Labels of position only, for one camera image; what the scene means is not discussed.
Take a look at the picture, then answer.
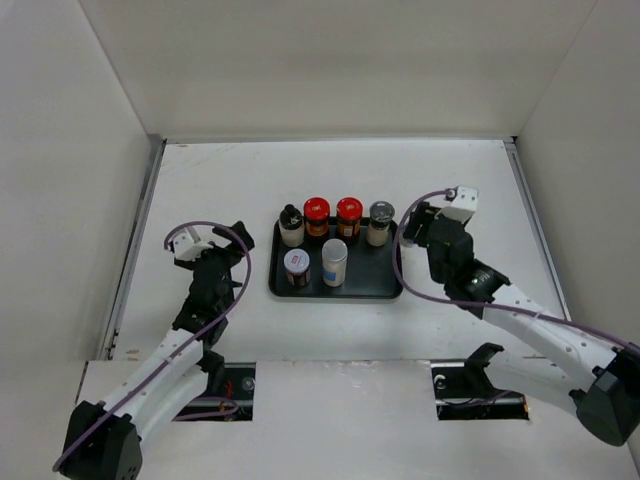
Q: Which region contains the black cap white spice bottle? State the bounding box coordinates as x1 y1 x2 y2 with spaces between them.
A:
278 204 304 248

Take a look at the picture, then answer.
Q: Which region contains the white lid dark jar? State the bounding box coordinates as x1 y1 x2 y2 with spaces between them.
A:
283 248 310 287

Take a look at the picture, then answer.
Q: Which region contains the red lid sauce jar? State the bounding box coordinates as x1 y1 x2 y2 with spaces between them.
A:
336 197 363 245
303 197 331 243

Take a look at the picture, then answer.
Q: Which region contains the silver cap blue label shaker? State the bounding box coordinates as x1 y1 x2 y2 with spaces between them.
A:
321 238 348 287

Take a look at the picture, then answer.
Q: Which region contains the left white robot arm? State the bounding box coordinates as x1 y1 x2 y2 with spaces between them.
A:
52 221 255 479

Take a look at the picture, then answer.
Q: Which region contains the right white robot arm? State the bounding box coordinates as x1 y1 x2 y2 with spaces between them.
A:
393 198 639 447

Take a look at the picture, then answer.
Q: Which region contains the black plastic tray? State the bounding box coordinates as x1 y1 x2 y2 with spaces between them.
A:
268 217 403 300

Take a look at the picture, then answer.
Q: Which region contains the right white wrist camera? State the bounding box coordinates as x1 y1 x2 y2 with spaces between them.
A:
442 186 479 223

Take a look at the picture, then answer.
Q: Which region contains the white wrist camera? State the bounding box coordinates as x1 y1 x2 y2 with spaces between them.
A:
442 186 479 223
169 230 212 262

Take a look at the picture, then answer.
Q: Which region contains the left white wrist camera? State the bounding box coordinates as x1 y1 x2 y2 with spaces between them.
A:
169 230 212 262

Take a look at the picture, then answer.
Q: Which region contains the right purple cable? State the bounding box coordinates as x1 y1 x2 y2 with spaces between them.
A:
392 188 640 351

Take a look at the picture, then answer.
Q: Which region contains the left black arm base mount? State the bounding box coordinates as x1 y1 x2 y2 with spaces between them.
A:
175 355 256 422

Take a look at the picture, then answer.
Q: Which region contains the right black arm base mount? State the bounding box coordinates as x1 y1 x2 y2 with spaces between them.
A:
430 343 529 421

